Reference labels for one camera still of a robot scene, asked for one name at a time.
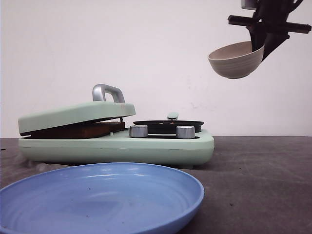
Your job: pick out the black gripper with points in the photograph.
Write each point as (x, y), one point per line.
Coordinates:
(272, 14)

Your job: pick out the beige ribbed ceramic bowl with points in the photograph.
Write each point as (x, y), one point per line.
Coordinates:
(236, 60)

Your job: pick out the white bread slice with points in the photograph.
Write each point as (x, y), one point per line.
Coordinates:
(77, 131)

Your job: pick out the mint green sandwich maker lid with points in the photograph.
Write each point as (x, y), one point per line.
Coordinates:
(108, 103)

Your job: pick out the mint green breakfast maker base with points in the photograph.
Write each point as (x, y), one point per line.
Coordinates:
(119, 147)

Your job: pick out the right silver control knob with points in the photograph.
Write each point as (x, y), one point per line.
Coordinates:
(185, 132)

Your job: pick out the silver control knob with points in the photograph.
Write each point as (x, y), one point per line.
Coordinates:
(138, 131)
(185, 132)

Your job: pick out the black round frying pan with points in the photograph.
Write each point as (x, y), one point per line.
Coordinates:
(169, 126)

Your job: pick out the left silver control knob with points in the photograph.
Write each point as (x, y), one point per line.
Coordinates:
(138, 131)

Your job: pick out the blue ceramic plate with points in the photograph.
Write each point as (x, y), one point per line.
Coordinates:
(106, 198)

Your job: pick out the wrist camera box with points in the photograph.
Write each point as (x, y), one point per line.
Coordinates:
(249, 4)

